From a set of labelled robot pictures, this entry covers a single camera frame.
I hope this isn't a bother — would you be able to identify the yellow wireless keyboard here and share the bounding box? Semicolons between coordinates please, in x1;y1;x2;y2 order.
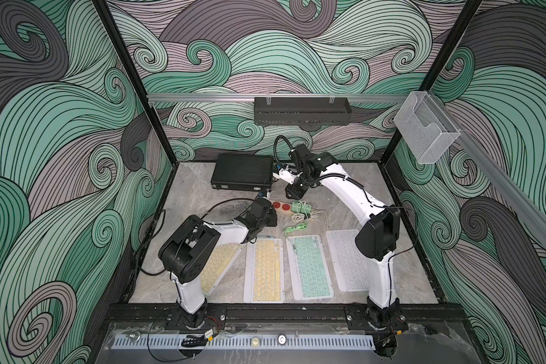
244;237;285;303
200;244;241;297

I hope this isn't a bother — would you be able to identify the green wireless keyboard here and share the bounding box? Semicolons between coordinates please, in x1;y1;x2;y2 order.
286;235;334;301

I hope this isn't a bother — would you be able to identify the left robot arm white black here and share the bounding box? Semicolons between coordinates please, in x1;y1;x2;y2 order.
158;197;277;315

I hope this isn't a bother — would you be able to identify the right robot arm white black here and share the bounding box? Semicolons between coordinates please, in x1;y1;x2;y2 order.
274;144;400;322

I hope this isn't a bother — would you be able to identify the black computer box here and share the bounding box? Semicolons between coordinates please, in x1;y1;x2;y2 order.
211;154;274;191

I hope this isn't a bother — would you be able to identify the black wall shelf tray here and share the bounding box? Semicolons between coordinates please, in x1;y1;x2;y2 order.
253;96;352;126

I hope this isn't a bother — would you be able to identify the black power cable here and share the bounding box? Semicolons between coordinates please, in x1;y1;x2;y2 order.
134;198;256;278

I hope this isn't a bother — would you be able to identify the white wireless keyboard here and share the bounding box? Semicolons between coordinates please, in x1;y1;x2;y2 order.
325;229;370;292

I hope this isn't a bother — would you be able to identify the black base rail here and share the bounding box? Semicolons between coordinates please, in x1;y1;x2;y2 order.
104;303;467;332

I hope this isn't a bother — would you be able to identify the clear acrylic wall holder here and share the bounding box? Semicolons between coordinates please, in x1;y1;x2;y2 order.
394;91;460;165

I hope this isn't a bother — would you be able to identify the aluminium wall rail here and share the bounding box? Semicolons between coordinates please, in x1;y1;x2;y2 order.
147;93;408;103

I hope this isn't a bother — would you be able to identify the white slotted cable duct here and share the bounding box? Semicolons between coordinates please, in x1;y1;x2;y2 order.
111;334;376;351

